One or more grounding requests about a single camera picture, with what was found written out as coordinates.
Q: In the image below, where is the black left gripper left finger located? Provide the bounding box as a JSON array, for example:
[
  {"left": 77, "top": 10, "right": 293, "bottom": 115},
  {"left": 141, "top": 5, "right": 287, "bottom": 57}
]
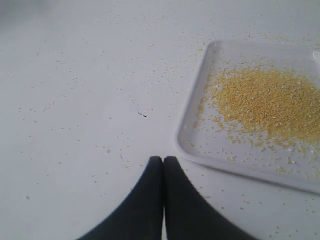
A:
[{"left": 81, "top": 156, "right": 164, "bottom": 240}]

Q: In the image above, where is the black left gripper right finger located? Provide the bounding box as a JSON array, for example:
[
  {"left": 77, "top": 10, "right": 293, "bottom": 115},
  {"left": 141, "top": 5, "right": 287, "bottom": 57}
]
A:
[{"left": 163, "top": 156, "right": 254, "bottom": 240}]

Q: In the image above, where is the white rectangular tray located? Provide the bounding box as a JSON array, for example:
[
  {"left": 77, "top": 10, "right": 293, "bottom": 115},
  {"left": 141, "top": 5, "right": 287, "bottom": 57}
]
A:
[{"left": 176, "top": 40, "right": 320, "bottom": 193}]

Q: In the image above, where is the yellow millet pile on tray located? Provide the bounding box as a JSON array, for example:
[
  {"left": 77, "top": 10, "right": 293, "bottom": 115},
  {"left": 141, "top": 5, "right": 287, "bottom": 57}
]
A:
[{"left": 194, "top": 64, "right": 320, "bottom": 173}]

